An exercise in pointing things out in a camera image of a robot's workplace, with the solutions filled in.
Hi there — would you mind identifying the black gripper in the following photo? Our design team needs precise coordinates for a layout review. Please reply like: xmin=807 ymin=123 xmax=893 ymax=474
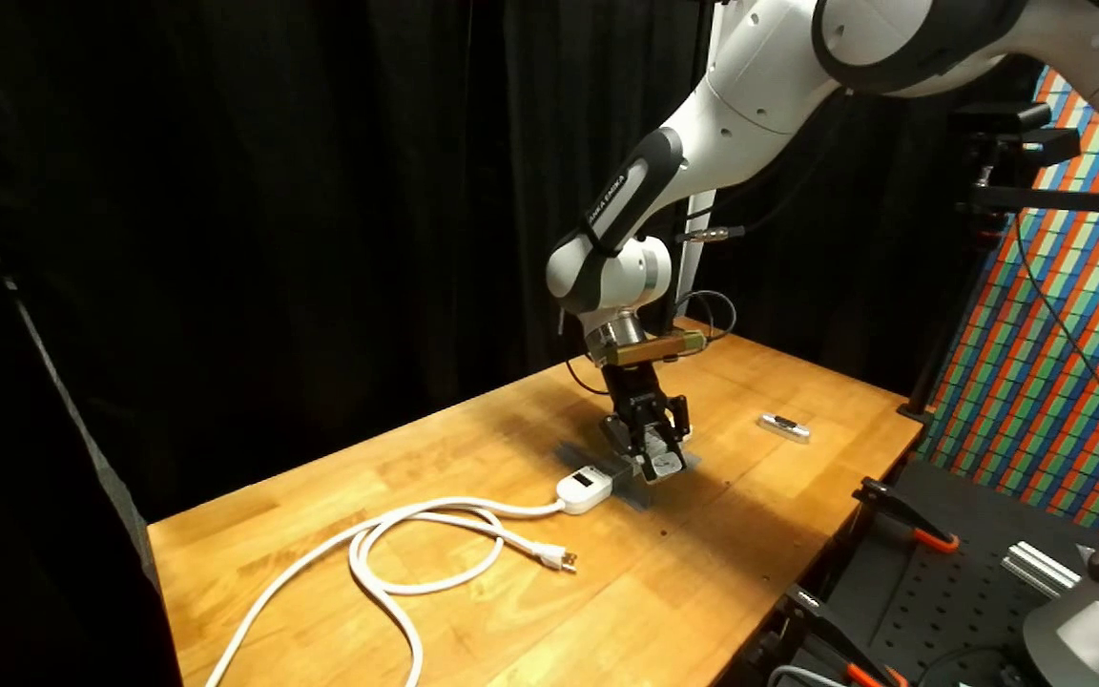
xmin=592 ymin=351 xmax=699 ymax=482

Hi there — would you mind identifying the white charger head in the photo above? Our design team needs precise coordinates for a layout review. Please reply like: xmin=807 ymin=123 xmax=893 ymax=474
xmin=639 ymin=434 xmax=685 ymax=486

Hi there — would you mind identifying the white power strip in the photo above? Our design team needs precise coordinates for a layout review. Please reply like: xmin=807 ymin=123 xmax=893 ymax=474
xmin=553 ymin=430 xmax=695 ymax=520

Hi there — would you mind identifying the small silver black object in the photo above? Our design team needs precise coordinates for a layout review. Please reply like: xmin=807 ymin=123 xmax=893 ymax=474
xmin=756 ymin=408 xmax=816 ymax=448

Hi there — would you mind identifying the black perforated side table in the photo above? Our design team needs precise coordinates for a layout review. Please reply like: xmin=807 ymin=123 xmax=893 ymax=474
xmin=716 ymin=441 xmax=1099 ymax=687

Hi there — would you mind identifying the colourful patterned panel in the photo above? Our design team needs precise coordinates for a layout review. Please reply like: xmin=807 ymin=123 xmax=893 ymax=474
xmin=914 ymin=62 xmax=1099 ymax=538

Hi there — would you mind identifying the black curtain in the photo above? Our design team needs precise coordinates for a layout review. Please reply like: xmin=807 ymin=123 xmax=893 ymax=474
xmin=0 ymin=0 xmax=1038 ymax=528

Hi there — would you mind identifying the grey device housing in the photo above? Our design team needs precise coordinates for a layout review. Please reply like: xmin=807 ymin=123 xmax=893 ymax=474
xmin=1016 ymin=499 xmax=1099 ymax=687

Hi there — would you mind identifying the white power cord with plug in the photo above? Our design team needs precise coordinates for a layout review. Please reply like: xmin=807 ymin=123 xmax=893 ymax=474
xmin=198 ymin=490 xmax=581 ymax=687

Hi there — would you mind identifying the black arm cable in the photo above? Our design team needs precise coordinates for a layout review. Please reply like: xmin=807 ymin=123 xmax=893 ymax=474
xmin=561 ymin=123 xmax=744 ymax=399

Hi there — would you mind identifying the black clamp orange handle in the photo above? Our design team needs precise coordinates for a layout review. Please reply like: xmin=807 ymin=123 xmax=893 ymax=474
xmin=767 ymin=584 xmax=914 ymax=687
xmin=852 ymin=474 xmax=969 ymax=561

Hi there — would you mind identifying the black camera stand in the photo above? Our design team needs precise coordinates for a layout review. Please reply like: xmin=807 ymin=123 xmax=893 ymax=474
xmin=898 ymin=94 xmax=1099 ymax=429

